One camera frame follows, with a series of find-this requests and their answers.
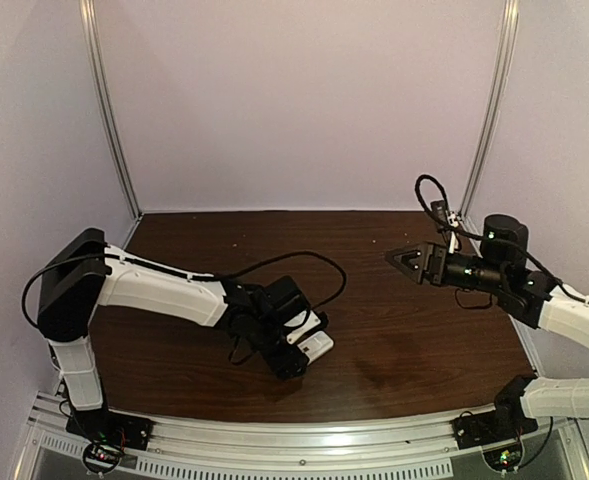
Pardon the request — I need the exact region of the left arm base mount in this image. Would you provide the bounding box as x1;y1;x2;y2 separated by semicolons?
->
66;411;153;477

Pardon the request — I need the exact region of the front aluminium rail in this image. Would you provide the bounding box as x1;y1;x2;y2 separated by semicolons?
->
23;392;583;476

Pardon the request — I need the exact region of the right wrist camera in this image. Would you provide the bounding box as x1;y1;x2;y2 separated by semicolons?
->
430;199;461;253

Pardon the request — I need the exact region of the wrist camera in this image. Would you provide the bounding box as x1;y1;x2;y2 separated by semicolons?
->
284;309;329;344
430;199;461;253

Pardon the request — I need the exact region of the right black cable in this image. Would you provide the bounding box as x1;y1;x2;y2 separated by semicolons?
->
413;173;589;316

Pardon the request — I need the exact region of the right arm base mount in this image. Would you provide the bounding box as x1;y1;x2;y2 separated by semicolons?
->
450;410;538;475

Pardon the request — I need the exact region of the left black cable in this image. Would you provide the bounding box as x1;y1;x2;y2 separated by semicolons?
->
21;250;348;336

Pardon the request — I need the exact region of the black cable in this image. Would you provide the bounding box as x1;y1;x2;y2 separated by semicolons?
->
21;250;348;336
413;173;589;316

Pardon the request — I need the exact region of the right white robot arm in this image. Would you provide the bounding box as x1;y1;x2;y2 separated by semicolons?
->
385;214;589;433

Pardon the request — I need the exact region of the aluminium frame post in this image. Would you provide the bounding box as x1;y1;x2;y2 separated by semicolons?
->
459;0;520;219
79;0;143;220

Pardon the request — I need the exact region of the right aluminium frame post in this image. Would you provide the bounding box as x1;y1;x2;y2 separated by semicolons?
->
459;0;520;219

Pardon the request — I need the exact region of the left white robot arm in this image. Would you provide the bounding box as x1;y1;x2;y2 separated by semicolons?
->
37;228;332;412

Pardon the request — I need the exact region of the white remote control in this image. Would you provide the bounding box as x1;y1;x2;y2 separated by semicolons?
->
297;331;335;364

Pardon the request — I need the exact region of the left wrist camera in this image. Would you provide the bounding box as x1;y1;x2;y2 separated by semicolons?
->
284;309;329;344

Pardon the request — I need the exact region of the left aluminium frame post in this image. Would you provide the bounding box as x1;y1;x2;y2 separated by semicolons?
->
79;0;143;220

